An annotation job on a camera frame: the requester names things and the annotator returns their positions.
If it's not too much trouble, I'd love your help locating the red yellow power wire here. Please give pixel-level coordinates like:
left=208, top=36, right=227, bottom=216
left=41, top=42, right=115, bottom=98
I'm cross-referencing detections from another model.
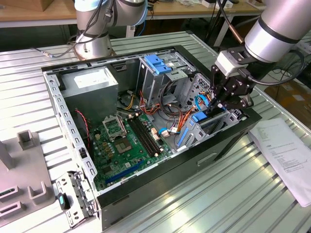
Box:
left=178, top=106, right=196, bottom=134

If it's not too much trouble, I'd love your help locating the red orange wire bundle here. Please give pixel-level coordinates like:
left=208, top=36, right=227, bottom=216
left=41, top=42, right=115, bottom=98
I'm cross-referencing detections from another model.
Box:
left=139, top=89, right=162, bottom=118

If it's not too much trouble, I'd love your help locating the yellow black wire bundle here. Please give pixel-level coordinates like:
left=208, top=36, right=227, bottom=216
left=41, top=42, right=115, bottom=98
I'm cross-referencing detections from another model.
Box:
left=123, top=93, right=139, bottom=111

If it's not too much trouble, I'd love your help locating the black open PC case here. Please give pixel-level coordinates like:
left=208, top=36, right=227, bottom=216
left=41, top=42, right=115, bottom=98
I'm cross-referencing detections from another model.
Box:
left=40, top=45, right=262, bottom=231

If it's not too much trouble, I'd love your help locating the black cable bundle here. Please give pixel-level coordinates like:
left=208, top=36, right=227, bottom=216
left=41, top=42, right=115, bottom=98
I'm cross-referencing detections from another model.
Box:
left=160, top=80, right=183, bottom=119

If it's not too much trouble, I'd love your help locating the labelled blue data wire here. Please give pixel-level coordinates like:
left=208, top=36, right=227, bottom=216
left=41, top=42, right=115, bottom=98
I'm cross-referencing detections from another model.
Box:
left=157, top=127, right=171, bottom=139

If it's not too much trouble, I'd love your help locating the grey metal disk bay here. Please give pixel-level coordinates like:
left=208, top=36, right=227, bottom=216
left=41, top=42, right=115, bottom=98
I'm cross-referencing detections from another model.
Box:
left=176, top=72, right=247, bottom=152

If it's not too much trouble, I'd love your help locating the grey metal slot bracket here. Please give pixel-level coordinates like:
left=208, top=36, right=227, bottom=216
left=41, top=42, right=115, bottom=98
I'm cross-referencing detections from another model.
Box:
left=55, top=171, right=99, bottom=229

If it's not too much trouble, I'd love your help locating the grey cable with plug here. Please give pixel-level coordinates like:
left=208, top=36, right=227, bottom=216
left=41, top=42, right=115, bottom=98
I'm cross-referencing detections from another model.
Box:
left=31, top=47, right=73, bottom=59

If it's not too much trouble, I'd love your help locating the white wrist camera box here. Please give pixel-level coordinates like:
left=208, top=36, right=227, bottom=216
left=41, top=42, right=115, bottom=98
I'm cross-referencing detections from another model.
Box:
left=215, top=50, right=246, bottom=76

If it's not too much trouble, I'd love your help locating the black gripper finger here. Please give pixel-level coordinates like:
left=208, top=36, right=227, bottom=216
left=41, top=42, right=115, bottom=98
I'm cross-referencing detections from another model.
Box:
left=217, top=96, right=255, bottom=113
left=208, top=65, right=226, bottom=114

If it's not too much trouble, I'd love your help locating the grey parts rack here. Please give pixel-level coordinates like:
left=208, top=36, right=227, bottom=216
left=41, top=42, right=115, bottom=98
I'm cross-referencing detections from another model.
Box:
left=0, top=130, right=56, bottom=219

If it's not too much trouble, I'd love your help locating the wooden desk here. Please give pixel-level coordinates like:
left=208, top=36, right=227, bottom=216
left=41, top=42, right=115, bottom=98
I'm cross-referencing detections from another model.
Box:
left=0, top=0, right=268, bottom=27

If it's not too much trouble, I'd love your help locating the red black twisted wire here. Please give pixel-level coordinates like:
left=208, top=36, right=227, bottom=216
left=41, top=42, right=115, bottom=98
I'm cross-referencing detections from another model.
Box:
left=74, top=109, right=91, bottom=149

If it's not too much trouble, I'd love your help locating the metal socket cover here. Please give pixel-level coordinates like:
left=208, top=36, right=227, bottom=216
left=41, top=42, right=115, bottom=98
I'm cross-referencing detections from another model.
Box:
left=102, top=116, right=127, bottom=140

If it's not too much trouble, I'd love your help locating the black RAM slot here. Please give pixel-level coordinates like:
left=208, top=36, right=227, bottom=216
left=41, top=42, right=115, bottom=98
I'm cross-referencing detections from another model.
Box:
left=135, top=114, right=161, bottom=156
left=128, top=116, right=155, bottom=158

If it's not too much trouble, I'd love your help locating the blue expansion slot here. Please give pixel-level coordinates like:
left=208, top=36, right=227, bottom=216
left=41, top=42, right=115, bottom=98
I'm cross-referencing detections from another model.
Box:
left=105, top=162, right=144, bottom=185

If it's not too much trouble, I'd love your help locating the hard disk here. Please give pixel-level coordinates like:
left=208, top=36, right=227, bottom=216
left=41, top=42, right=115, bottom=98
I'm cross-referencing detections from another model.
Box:
left=177, top=110, right=229, bottom=149

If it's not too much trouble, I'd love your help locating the grey power supply unit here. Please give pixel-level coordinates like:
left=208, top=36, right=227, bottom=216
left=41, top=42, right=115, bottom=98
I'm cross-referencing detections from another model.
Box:
left=60, top=67, right=119, bottom=129

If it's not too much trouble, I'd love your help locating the green motherboard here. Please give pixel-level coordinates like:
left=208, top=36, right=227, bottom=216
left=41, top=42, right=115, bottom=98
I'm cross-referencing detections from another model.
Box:
left=88, top=113, right=174, bottom=192

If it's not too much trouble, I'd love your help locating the brown cardboard floor box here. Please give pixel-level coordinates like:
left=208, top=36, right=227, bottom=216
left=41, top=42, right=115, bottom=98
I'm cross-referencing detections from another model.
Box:
left=263, top=80, right=311, bottom=122

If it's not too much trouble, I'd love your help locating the blue plastic cage latch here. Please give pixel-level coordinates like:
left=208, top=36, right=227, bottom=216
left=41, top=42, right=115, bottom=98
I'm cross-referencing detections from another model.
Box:
left=144, top=55, right=172, bottom=75

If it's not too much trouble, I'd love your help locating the grey metal drive cage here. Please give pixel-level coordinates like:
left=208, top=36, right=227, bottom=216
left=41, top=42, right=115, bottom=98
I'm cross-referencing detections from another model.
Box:
left=136, top=54, right=195, bottom=110

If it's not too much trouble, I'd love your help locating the white printed paper sheet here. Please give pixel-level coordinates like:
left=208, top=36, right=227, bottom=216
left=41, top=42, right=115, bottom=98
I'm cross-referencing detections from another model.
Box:
left=249, top=118, right=311, bottom=208

